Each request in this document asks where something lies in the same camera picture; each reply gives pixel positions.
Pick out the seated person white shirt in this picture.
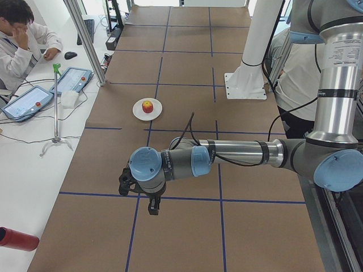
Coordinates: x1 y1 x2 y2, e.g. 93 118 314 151
1 1 63 93

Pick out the red cylinder bottle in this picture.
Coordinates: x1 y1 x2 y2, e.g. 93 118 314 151
1 227 40 252

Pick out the standing person beige shirt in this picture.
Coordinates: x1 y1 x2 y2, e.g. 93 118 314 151
275 44 324 139

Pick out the far teach pendant tablet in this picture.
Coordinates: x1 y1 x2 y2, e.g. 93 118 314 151
57 67 92 95

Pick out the white tissue pack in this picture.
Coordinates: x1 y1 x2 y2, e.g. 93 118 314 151
61 91 79 109

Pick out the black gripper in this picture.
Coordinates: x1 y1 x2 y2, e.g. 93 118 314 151
141 186 166 215

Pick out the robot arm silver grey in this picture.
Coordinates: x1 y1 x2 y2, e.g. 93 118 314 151
119 1 362 215

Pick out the teach pendant tablet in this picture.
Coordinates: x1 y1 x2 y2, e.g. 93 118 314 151
1 86 54 122
57 67 92 95

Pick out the white round plate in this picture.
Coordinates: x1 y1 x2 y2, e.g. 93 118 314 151
133 98 163 121

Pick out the black keyboard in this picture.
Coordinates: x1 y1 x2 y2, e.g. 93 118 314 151
76 19 95 46

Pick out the red yellow apple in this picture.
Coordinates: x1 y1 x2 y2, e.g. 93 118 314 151
142 100 154 114

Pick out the black computer mouse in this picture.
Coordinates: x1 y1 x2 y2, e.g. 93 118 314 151
64 52 78 60

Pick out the near teach pendant tablet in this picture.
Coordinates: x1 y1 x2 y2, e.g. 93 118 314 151
1 86 54 122

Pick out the aluminium frame post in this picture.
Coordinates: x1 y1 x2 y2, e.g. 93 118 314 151
64 0 106 86

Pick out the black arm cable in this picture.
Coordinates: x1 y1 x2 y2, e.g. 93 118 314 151
181 112 320 167

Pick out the grabber reacher tool green handle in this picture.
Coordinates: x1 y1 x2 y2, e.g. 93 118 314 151
39 63 73 158

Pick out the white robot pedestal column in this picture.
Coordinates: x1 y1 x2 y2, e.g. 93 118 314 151
225 0 285 100

